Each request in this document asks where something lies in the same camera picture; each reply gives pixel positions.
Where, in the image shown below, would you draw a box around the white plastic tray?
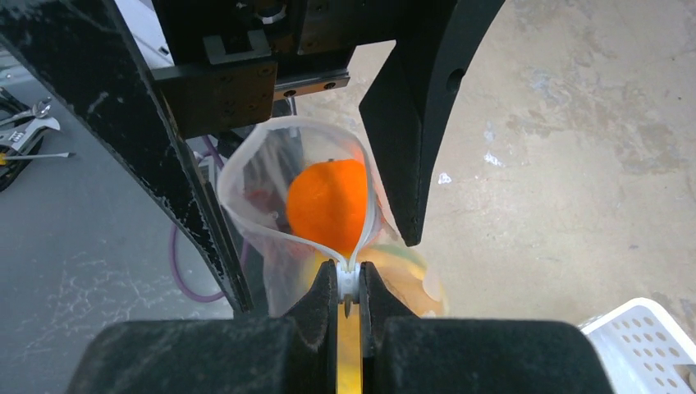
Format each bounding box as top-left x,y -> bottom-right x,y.
580,297 -> 695,393

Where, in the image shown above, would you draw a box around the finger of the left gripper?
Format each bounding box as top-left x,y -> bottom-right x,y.
1,1 -> 254,314
359,0 -> 503,246

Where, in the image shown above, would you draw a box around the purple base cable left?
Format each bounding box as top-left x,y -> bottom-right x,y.
167,135 -> 251,304

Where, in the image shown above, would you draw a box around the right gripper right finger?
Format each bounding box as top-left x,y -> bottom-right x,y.
359,262 -> 613,393

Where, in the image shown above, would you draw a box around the metal tools on floor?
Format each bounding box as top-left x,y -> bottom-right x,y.
1,87 -> 75,191

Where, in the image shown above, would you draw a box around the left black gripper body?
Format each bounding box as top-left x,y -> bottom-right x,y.
153,0 -> 397,139

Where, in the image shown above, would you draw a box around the clear zip top bag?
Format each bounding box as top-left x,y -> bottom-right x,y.
216,116 -> 448,318

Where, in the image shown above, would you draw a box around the orange fruit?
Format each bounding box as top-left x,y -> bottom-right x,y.
286,159 -> 368,254

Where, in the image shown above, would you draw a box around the orange yellow mango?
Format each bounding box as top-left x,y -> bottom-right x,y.
357,245 -> 449,318

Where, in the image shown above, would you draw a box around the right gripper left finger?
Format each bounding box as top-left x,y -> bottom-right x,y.
67,260 -> 338,393

